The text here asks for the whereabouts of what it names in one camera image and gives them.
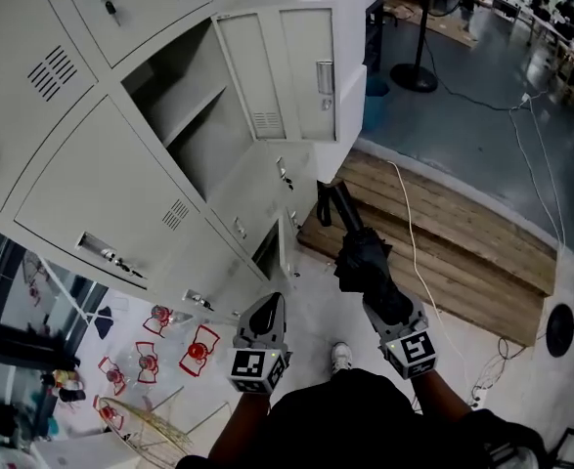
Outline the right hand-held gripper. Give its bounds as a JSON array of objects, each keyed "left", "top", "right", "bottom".
[{"left": 362, "top": 290, "right": 438, "bottom": 381}]

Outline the row of office desks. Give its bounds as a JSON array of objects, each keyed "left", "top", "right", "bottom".
[{"left": 490, "top": 0, "right": 574, "bottom": 109}]

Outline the person's black clothing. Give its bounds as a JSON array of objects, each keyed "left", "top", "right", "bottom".
[{"left": 175, "top": 367, "right": 548, "bottom": 469}]

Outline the black round base stand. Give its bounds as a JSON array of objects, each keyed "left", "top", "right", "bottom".
[{"left": 544, "top": 302, "right": 574, "bottom": 360}]

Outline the red white paper ornament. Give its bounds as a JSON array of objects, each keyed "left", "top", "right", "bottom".
[
  {"left": 142, "top": 304, "right": 174, "bottom": 337},
  {"left": 178, "top": 323, "right": 222, "bottom": 377},
  {"left": 97, "top": 356, "right": 128, "bottom": 397},
  {"left": 134, "top": 341, "right": 161, "bottom": 385},
  {"left": 93, "top": 395, "right": 125, "bottom": 432}
]

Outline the black standing fan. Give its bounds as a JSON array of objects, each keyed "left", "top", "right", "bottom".
[{"left": 388, "top": 0, "right": 468, "bottom": 94}]

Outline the black umbrella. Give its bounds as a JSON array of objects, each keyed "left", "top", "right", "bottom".
[{"left": 315, "top": 179, "right": 416, "bottom": 327}]

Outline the locker key bunch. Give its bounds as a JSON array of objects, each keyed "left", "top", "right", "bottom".
[
  {"left": 276, "top": 156, "right": 296, "bottom": 191},
  {"left": 99, "top": 246, "right": 147, "bottom": 280},
  {"left": 183, "top": 290, "right": 215, "bottom": 313},
  {"left": 87, "top": 0, "right": 122, "bottom": 27}
]

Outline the person's white shoe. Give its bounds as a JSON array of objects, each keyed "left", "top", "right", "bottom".
[{"left": 330, "top": 341, "right": 354, "bottom": 374}]

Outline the person's right forearm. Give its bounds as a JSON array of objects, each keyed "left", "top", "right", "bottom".
[{"left": 410, "top": 369, "right": 474, "bottom": 422}]

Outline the flat cardboard sheet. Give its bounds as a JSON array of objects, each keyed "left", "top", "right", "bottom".
[{"left": 382, "top": 0, "right": 479, "bottom": 49}]

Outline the thin white cable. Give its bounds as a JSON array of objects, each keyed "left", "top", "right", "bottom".
[{"left": 508, "top": 93, "right": 567, "bottom": 259}]

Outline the wire frame basket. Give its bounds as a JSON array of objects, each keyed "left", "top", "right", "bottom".
[{"left": 97, "top": 395, "right": 196, "bottom": 469}]

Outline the long cream cable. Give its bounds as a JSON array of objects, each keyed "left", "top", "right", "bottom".
[{"left": 386, "top": 159, "right": 469, "bottom": 381}]

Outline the wooden plank platform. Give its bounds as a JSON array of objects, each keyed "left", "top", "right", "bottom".
[{"left": 296, "top": 149, "right": 559, "bottom": 349}]

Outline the grey metal locker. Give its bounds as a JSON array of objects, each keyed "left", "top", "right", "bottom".
[{"left": 0, "top": 0, "right": 366, "bottom": 327}]

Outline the black floor cable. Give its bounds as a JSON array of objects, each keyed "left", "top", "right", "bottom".
[{"left": 421, "top": 31, "right": 530, "bottom": 112}]

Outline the person's left forearm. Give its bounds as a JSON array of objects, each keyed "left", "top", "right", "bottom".
[{"left": 207, "top": 389, "right": 271, "bottom": 463}]

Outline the white cabinet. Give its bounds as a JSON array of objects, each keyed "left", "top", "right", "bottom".
[{"left": 314, "top": 0, "right": 385, "bottom": 186}]

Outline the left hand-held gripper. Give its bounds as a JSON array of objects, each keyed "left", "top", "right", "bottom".
[{"left": 226, "top": 292, "right": 293, "bottom": 396}]

